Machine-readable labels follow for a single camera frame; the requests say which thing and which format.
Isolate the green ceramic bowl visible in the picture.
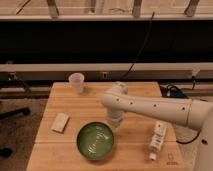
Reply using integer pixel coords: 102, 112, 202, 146
76, 122, 114, 161

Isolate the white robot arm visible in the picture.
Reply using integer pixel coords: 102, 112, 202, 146
100, 82, 213, 171

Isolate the translucent plastic cup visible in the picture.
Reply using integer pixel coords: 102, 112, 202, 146
68, 73, 84, 94

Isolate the white rectangular block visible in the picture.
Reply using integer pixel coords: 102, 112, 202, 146
51, 113, 69, 133

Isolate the blue power adapter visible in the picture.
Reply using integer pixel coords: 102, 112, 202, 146
169, 91, 188, 99

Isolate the white tube bottle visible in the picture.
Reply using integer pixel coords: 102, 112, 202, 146
149, 121, 166, 161

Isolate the black chair base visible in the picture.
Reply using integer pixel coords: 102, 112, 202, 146
0, 107, 31, 158

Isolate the black hanging cable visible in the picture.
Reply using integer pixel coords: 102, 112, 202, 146
119, 11, 156, 82

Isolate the black floor cable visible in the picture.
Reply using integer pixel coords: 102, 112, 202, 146
165, 84, 201, 145

